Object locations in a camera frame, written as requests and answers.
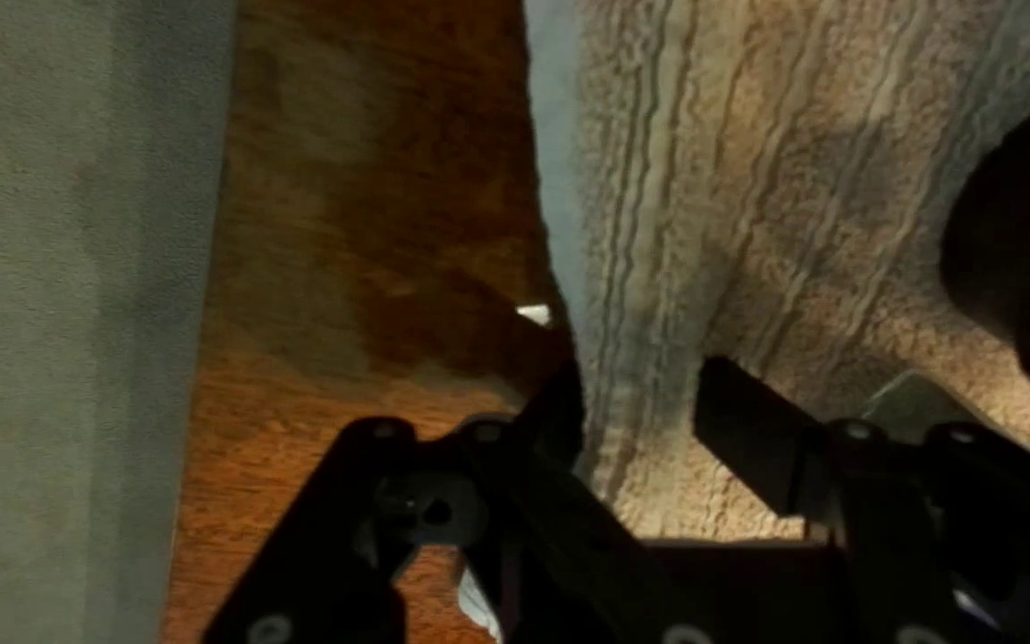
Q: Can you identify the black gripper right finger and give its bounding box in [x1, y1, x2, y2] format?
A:
[692, 354, 1030, 644]

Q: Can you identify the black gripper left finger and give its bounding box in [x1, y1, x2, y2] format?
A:
[200, 354, 663, 644]

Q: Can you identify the tan terry towel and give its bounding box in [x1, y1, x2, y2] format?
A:
[524, 0, 1030, 548]

